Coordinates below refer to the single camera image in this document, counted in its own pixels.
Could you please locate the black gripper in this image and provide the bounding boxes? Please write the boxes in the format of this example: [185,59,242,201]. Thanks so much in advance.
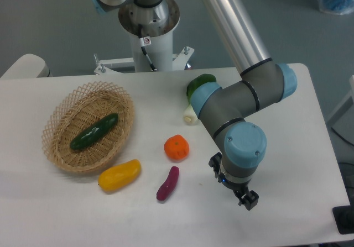
[209,153,259,211]

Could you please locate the green cucumber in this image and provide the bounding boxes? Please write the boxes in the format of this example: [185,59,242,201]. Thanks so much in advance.
[69,113,119,151]

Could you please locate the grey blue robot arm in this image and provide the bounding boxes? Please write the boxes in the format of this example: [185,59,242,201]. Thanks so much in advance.
[92,0,297,209]

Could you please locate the woven wicker basket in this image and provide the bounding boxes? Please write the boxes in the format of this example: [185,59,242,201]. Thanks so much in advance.
[42,81,134,173]

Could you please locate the purple sweet potato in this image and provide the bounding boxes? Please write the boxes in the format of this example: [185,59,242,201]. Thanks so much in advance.
[156,166,180,201]

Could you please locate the orange tangerine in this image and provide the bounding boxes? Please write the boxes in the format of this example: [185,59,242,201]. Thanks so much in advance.
[164,135,190,161]

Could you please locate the green bok choy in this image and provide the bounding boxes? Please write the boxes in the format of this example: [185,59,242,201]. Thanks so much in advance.
[183,73,216,125]

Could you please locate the black device at edge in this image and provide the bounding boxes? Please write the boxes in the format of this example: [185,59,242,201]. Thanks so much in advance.
[332,206,353,235]

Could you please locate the white furniture leg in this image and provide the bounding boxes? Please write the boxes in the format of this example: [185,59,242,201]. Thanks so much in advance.
[326,76,353,126]

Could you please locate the yellow bell pepper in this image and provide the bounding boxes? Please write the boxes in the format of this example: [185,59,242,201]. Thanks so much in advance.
[98,159,142,193]

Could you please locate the white chair back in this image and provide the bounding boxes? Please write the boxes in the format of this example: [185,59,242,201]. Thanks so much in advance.
[1,54,52,80]

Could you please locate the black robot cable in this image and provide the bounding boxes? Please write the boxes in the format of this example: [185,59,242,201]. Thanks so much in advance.
[137,23,160,71]

